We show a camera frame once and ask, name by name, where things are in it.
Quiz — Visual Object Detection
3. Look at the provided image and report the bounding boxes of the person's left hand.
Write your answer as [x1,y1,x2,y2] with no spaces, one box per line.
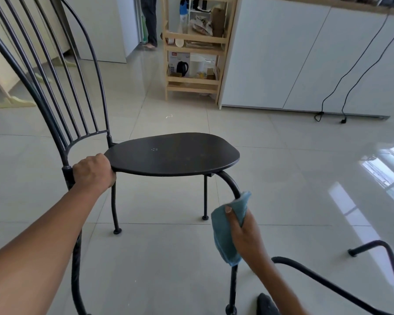
[72,153,117,194]

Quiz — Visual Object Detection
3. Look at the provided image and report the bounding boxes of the person's right hand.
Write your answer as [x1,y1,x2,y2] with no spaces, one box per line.
[225,205,273,261]

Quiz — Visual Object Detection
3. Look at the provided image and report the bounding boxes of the blue cleaning cloth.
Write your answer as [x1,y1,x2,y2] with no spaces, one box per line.
[211,191,252,267]

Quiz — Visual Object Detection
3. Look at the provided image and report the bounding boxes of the black metal chair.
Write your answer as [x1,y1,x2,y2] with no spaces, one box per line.
[0,0,241,315]
[271,240,394,315]

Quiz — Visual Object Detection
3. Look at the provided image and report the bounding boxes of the person's left forearm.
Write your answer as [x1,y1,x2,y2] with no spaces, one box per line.
[0,183,103,315]

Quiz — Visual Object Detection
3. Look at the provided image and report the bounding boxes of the person's right forearm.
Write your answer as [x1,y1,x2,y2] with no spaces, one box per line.
[252,253,308,315]

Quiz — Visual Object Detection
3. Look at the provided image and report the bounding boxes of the dark shoe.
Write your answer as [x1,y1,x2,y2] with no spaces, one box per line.
[256,293,280,315]

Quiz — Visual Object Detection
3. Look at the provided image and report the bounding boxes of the wooden shelf cart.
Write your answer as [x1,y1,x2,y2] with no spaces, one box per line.
[161,0,239,104]

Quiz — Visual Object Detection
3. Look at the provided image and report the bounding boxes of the kettle product box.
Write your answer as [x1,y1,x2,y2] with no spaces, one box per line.
[168,51,217,80]

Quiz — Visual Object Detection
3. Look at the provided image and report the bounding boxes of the white refrigerator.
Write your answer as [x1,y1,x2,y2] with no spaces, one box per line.
[62,0,142,65]

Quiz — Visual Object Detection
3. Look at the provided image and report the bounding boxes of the cream wooden furniture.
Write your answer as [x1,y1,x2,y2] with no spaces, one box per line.
[0,2,77,109]

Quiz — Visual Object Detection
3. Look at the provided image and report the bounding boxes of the crumpled white bags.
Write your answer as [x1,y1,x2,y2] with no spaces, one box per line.
[188,16,213,35]

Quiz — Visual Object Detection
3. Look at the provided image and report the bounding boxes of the white cabinet with wooden top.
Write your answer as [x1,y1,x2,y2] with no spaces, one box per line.
[218,0,394,118]

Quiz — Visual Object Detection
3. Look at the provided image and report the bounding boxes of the blue spray bottle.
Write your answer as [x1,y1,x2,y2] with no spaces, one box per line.
[178,0,190,34]

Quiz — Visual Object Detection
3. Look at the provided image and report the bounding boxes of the brown paper bag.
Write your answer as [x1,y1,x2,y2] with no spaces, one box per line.
[211,8,227,38]

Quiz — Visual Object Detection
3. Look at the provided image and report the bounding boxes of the black power cable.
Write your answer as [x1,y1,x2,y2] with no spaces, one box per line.
[314,6,393,123]
[339,25,394,124]

